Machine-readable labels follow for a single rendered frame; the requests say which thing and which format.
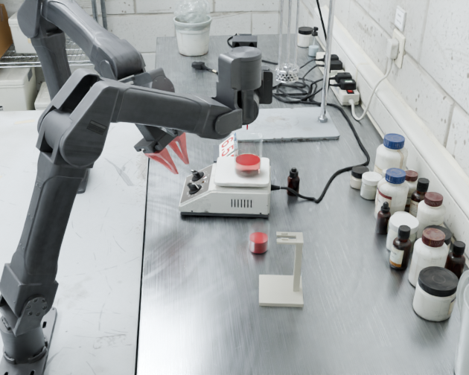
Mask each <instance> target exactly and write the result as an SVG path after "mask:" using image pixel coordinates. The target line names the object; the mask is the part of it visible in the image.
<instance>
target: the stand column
mask: <svg viewBox="0 0 469 375"><path fill-rule="evenodd" d="M335 1H336V0H330V2H329V11H328V29H327V39H326V49H325V67H324V76H323V86H322V104H321V113H320V116H319V117H318V122H320V123H326V122H327V121H328V118H327V116H325V114H326V106H327V96H328V79H329V71H330V61H331V44H332V36H333V26H334V10H335Z"/></svg>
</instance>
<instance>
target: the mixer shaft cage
mask: <svg viewBox="0 0 469 375"><path fill-rule="evenodd" d="M292 3H293V0H289V2H288V7H289V9H288V25H287V56H286V62H285V63H282V64H281V44H282V27H283V9H284V0H281V16H280V35H279V53H278V65H276V66H275V71H276V75H275V80H277V81H278V82H280V83H294V82H296V81H297V80H298V79H299V78H298V72H299V69H300V68H299V66H297V65H296V60H297V47H298V33H299V7H300V0H297V12H296V39H295V53H294V64H291V63H289V56H290V26H291V11H292ZM286 80H287V81H286Z"/></svg>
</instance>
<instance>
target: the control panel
mask: <svg viewBox="0 0 469 375"><path fill-rule="evenodd" d="M212 167H213V165H211V166H209V167H207V168H204V169H202V170H200V171H198V172H204V176H206V177H205V178H203V177H202V178H201V179H200V180H198V181H196V182H192V177H193V174H192V175H190V176H188V177H186V180H185V186H184V190H183V193H182V198H181V202H180V203H183V202H185V201H187V200H189V199H192V198H194V197H195V196H198V195H200V194H201V193H205V192H206V191H208V188H209V183H210V178H211V171H212ZM204 180H205V182H203V183H202V181H204ZM187 183H197V185H201V186H202V187H201V189H200V190H199V191H198V192H196V193H195V194H191V195H190V194H189V190H190V189H189V187H188V186H187Z"/></svg>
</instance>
